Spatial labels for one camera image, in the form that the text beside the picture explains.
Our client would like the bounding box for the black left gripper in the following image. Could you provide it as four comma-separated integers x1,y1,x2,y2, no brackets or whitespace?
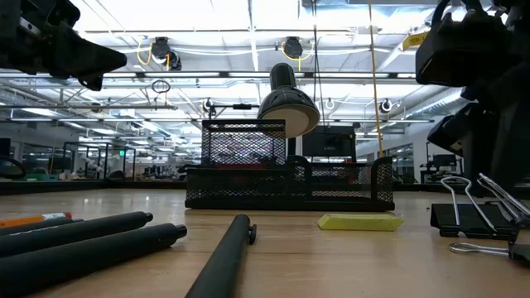
0,0,128,92

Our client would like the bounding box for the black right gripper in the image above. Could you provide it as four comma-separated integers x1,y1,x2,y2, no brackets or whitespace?
426,61,530,198

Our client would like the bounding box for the black binder clip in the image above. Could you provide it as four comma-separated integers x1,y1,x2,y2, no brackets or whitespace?
449,242,530,266
430,172,530,241

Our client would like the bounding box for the orange pencil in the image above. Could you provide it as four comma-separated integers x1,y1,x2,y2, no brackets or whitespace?
0,212,73,229

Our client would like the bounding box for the black pen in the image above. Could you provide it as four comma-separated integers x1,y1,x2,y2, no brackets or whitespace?
0,223,188,298
185,214,258,298
0,211,154,258
0,218,85,238

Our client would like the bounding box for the black mesh desk organizer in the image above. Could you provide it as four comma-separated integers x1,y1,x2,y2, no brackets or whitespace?
185,118,396,212

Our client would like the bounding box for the black framed work cell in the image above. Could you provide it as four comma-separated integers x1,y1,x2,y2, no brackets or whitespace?
62,141,137,180

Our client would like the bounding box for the yellow printed label tag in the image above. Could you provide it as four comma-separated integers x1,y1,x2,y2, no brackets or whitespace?
402,31,430,53

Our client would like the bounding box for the black round wheel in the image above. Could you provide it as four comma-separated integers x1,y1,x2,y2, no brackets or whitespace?
0,155,28,180

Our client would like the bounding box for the black ceiling cord reel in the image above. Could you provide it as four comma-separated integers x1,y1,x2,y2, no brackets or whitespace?
282,36,306,60
150,36,183,71

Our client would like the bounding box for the black table frame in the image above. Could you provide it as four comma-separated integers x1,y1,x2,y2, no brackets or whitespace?
0,178,469,195

